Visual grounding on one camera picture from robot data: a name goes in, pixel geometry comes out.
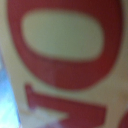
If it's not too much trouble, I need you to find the yellow red granola bar box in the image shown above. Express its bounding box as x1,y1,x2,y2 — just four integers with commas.
0,0,128,128

